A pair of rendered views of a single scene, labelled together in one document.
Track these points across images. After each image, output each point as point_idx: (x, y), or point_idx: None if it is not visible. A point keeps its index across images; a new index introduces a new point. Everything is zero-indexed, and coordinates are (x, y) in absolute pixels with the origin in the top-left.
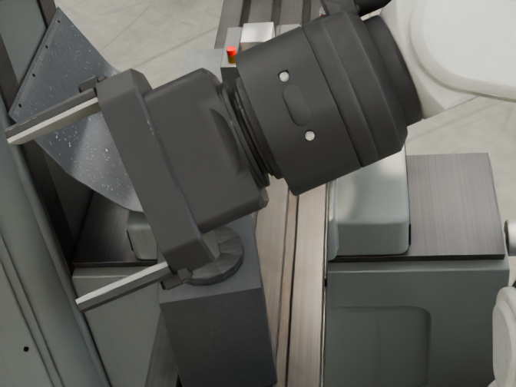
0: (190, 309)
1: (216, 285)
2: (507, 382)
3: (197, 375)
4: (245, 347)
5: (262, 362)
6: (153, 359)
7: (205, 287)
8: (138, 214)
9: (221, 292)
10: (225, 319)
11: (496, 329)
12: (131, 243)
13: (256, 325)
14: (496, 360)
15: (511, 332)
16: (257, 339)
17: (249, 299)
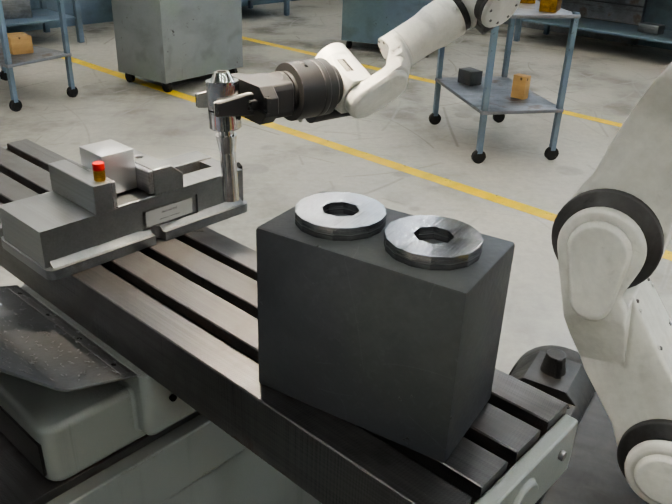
0: (480, 295)
1: (482, 257)
2: (613, 295)
3: (459, 413)
4: (490, 346)
5: (492, 366)
6: (356, 460)
7: (477, 263)
8: (47, 413)
9: (496, 259)
10: (491, 304)
11: (581, 256)
12: (47, 462)
13: (502, 305)
14: (582, 291)
15: (619, 235)
16: (498, 328)
17: (507, 264)
